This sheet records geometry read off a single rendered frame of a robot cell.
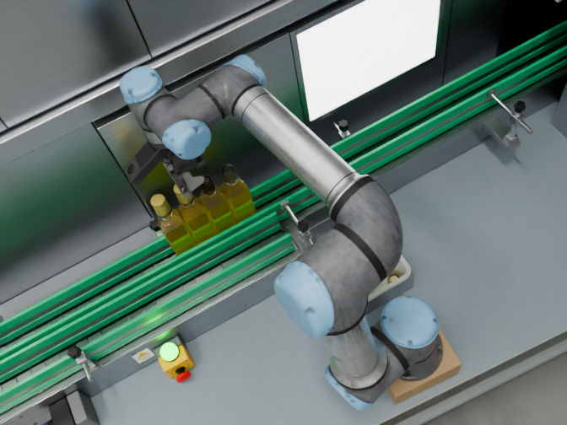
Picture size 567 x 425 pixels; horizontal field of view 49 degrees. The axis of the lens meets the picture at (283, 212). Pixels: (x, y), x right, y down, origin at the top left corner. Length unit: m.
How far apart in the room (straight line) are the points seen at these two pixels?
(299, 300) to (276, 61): 0.70
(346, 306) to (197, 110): 0.43
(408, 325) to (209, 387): 0.58
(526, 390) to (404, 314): 1.16
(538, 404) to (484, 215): 0.86
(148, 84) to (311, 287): 0.48
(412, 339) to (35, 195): 0.89
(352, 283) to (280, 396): 0.72
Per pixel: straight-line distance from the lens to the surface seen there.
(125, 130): 1.41
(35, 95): 1.33
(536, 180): 1.90
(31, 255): 1.68
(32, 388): 1.64
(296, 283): 0.93
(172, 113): 1.12
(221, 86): 1.13
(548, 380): 2.46
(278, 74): 1.50
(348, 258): 0.93
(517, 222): 1.82
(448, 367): 1.54
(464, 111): 1.79
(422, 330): 1.32
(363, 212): 0.97
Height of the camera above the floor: 2.30
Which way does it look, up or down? 58 degrees down
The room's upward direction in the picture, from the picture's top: 15 degrees counter-clockwise
